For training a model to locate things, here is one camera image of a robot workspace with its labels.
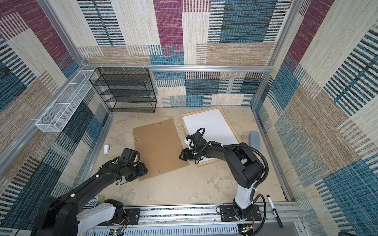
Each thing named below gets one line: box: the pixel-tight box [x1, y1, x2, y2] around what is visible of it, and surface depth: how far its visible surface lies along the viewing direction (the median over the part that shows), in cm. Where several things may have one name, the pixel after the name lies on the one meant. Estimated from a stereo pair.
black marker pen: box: [266, 194, 284, 229], surface depth 74 cm
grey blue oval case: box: [249, 130, 261, 151], surface depth 103 cm
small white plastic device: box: [103, 144, 112, 155], surface depth 97 cm
